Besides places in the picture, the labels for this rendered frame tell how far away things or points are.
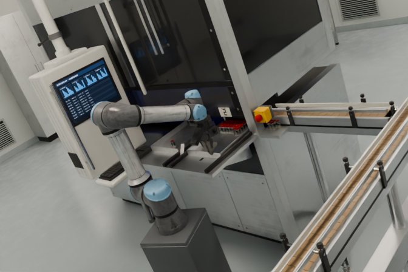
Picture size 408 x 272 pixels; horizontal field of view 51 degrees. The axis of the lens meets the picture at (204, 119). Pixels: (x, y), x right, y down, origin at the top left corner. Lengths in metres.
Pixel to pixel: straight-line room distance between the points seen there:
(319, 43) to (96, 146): 1.60
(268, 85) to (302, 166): 0.61
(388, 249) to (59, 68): 2.04
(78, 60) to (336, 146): 1.82
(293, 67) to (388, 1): 4.33
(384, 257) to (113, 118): 1.24
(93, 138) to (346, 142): 1.77
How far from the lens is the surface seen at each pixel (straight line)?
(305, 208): 2.86
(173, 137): 2.79
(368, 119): 2.15
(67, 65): 2.83
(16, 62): 7.08
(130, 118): 1.84
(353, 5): 7.09
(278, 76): 2.56
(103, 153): 2.95
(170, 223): 2.02
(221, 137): 2.53
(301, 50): 2.77
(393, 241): 2.03
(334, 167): 3.13
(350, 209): 1.60
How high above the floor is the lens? 1.88
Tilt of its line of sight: 20 degrees down
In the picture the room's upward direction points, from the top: 21 degrees counter-clockwise
